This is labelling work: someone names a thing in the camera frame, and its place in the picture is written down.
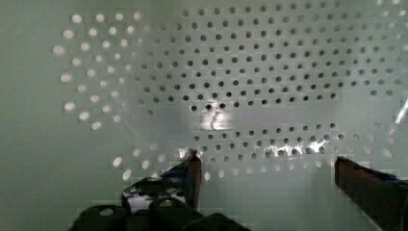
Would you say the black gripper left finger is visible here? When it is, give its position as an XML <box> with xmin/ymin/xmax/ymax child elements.
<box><xmin>121</xmin><ymin>149</ymin><xmax>202</xmax><ymax>214</ymax></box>

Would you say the green plastic strainer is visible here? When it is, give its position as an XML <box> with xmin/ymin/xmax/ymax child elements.
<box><xmin>1</xmin><ymin>0</ymin><xmax>407</xmax><ymax>231</ymax></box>

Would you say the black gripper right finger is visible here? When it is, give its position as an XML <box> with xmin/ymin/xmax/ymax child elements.
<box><xmin>335</xmin><ymin>157</ymin><xmax>408</xmax><ymax>231</ymax></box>

